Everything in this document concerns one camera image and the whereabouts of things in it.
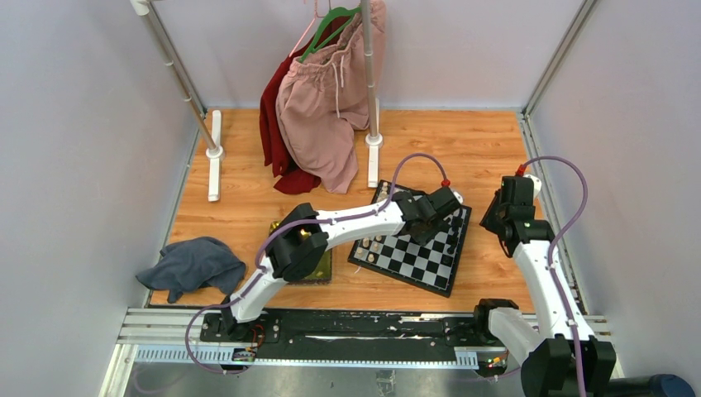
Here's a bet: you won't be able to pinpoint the dark blue cylinder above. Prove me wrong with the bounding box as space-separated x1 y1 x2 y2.
603 374 697 397

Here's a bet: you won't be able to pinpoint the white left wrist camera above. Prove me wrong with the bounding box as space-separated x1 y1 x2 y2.
451 189 464 204

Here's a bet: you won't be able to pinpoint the green clothes hanger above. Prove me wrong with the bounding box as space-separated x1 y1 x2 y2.
299 5 364 63

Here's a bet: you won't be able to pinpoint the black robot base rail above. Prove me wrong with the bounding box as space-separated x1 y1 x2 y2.
117 306 609 379

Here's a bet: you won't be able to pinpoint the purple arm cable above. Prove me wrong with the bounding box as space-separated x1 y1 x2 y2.
184 152 451 376
514 155 589 397

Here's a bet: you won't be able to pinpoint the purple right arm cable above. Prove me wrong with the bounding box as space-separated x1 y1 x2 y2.
514 155 589 397

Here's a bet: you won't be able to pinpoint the grey blue cloth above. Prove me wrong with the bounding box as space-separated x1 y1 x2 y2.
136 237 246 304

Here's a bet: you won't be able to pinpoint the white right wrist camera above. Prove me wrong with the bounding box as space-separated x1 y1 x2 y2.
524 174 542 200

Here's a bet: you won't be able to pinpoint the dark red garment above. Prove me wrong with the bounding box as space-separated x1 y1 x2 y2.
259 16 355 194

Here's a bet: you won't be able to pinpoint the pink shorts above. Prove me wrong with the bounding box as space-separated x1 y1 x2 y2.
275 14 370 194

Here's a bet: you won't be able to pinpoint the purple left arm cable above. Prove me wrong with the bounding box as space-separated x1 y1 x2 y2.
184 152 451 376

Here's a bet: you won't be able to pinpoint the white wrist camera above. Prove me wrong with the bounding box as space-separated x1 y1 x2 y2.
524 174 542 200
451 189 464 204

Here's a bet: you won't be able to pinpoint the gold metal tin tray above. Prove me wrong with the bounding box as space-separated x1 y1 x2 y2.
265 224 331 285

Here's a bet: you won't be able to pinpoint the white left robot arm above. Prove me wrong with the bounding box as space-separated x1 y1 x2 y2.
221 187 463 342

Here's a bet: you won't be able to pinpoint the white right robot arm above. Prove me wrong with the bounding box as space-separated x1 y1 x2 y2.
471 175 617 396

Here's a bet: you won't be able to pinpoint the black and white chessboard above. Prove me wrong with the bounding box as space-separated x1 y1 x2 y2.
347 205 472 298

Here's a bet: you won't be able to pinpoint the pink clothes hanger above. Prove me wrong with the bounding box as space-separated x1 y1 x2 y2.
289 0 324 59

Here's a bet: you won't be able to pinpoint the white clothes rack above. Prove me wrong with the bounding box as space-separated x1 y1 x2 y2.
131 1 383 202

